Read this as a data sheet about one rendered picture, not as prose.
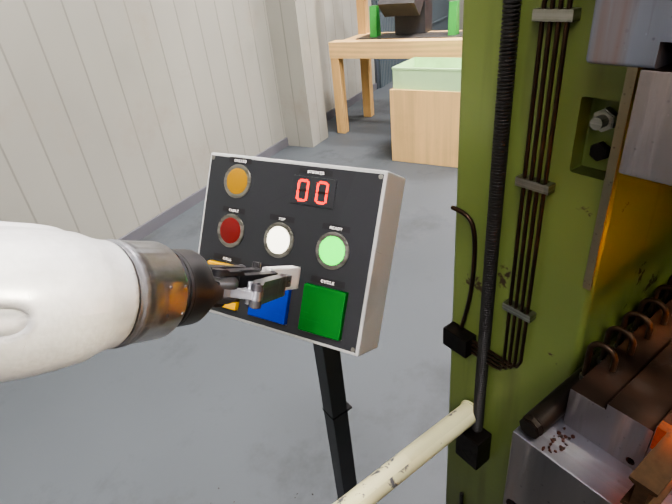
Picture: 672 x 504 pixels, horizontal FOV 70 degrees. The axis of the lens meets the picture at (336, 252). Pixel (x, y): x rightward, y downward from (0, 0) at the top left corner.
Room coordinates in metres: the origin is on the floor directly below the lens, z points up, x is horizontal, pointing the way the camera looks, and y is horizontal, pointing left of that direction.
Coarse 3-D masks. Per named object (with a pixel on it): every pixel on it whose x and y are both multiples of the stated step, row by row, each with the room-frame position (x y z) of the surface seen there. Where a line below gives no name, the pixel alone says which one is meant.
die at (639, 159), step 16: (640, 80) 0.41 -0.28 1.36; (656, 80) 0.40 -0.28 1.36; (640, 96) 0.41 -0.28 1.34; (656, 96) 0.40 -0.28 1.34; (640, 112) 0.41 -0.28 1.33; (656, 112) 0.40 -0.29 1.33; (640, 128) 0.41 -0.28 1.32; (656, 128) 0.40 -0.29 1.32; (624, 144) 0.42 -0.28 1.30; (640, 144) 0.41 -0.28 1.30; (656, 144) 0.39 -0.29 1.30; (624, 160) 0.41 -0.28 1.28; (640, 160) 0.40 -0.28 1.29; (656, 160) 0.39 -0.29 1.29; (640, 176) 0.40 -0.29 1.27; (656, 176) 0.39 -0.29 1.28
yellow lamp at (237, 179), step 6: (228, 174) 0.79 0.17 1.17; (234, 174) 0.78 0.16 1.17; (240, 174) 0.78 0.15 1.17; (228, 180) 0.78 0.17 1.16; (234, 180) 0.78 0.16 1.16; (240, 180) 0.77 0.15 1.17; (246, 180) 0.77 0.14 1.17; (228, 186) 0.78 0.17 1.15; (234, 186) 0.77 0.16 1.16; (240, 186) 0.77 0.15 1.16; (234, 192) 0.77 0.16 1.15; (240, 192) 0.76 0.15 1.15
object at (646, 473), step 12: (660, 432) 0.32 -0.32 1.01; (660, 444) 0.30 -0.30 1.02; (648, 456) 0.29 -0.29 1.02; (660, 456) 0.29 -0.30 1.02; (636, 468) 0.28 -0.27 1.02; (648, 468) 0.28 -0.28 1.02; (660, 468) 0.28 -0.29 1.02; (636, 480) 0.27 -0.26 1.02; (648, 480) 0.27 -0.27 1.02; (660, 480) 0.26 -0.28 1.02; (636, 492) 0.26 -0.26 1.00; (648, 492) 0.26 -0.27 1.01; (660, 492) 0.25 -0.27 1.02
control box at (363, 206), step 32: (224, 160) 0.81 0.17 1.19; (256, 160) 0.78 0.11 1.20; (288, 160) 0.75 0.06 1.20; (224, 192) 0.78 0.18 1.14; (256, 192) 0.75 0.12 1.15; (288, 192) 0.72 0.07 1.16; (352, 192) 0.67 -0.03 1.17; (384, 192) 0.64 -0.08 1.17; (256, 224) 0.72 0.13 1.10; (288, 224) 0.69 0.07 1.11; (320, 224) 0.67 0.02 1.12; (352, 224) 0.64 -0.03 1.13; (384, 224) 0.63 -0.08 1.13; (224, 256) 0.73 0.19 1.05; (256, 256) 0.69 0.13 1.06; (288, 256) 0.67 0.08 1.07; (352, 256) 0.62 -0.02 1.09; (384, 256) 0.63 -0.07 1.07; (352, 288) 0.59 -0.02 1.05; (384, 288) 0.62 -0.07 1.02; (256, 320) 0.64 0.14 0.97; (288, 320) 0.61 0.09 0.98; (352, 320) 0.57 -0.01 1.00; (352, 352) 0.54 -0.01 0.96
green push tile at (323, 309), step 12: (312, 288) 0.61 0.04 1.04; (324, 288) 0.61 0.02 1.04; (312, 300) 0.61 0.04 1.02; (324, 300) 0.60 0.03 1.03; (336, 300) 0.59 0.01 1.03; (300, 312) 0.61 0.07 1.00; (312, 312) 0.60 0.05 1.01; (324, 312) 0.59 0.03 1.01; (336, 312) 0.58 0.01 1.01; (300, 324) 0.60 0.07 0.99; (312, 324) 0.59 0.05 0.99; (324, 324) 0.58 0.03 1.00; (336, 324) 0.57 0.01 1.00; (324, 336) 0.57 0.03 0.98; (336, 336) 0.56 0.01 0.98
